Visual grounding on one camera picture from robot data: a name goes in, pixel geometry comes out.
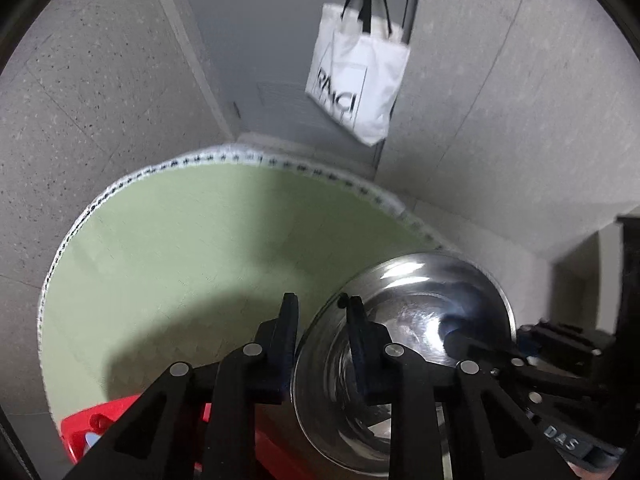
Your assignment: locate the white tote bag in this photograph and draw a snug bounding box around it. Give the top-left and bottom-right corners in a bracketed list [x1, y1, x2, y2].
[305, 0, 412, 147]

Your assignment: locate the grey door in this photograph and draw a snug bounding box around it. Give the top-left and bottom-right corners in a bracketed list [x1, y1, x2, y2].
[176, 0, 427, 168]

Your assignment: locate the dark cabinet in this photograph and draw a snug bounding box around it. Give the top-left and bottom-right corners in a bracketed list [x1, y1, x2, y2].
[550, 215, 640, 343]

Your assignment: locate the stainless steel bowl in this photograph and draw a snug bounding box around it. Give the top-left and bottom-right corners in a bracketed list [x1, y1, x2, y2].
[292, 252, 516, 479]

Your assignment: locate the red plastic dish rack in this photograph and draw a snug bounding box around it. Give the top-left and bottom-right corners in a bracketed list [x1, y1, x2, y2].
[60, 394, 321, 480]

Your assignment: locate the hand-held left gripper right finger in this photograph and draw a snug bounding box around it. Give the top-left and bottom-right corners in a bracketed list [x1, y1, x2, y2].
[338, 295, 576, 480]

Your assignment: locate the green table mat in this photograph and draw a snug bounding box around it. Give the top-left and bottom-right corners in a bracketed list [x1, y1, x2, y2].
[37, 143, 453, 426]

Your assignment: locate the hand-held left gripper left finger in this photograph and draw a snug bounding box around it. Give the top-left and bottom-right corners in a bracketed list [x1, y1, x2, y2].
[62, 292, 301, 480]

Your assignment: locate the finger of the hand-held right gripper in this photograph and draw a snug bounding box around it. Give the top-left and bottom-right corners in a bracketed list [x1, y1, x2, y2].
[517, 321, 603, 378]
[442, 327, 528, 368]

